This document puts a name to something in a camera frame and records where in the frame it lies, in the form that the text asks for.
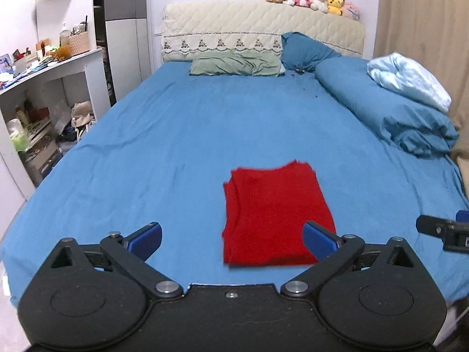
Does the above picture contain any red knit sweater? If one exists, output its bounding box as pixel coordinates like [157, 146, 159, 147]
[222, 160, 335, 267]

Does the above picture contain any blue rolled duvet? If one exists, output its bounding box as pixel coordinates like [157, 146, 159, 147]
[315, 56, 459, 157]

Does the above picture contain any white desk shelf unit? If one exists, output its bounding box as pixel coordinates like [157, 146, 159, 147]
[1, 48, 111, 200]

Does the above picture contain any green tissue pack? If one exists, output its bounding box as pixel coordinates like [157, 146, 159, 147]
[10, 131, 29, 152]

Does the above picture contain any light blue blanket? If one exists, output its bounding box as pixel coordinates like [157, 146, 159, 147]
[366, 53, 451, 114]

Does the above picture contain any beige bag on floor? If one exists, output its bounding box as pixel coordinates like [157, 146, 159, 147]
[71, 100, 96, 132]

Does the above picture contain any beige curtain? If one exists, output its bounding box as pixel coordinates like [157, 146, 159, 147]
[374, 0, 468, 183]

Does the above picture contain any dark blue pillow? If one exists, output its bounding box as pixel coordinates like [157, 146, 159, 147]
[281, 32, 341, 72]

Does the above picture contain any orange plush on desk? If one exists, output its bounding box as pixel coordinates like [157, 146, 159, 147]
[49, 45, 72, 62]

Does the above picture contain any light pink plush toy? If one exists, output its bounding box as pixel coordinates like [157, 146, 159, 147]
[342, 2, 361, 21]

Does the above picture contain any woven basket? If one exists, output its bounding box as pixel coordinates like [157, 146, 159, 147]
[68, 32, 91, 56]

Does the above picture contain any yellow pikachu plush toy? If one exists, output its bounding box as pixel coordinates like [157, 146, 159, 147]
[326, 0, 345, 16]

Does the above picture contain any white dog plush toy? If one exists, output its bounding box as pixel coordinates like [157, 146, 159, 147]
[310, 0, 327, 13]

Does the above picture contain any green pillow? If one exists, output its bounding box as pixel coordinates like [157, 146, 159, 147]
[188, 49, 286, 78]

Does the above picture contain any cream quilted headboard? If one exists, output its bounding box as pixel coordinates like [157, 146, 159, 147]
[162, 1, 365, 62]

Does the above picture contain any grey white wardrobe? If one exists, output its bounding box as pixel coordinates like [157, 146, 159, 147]
[93, 0, 151, 105]

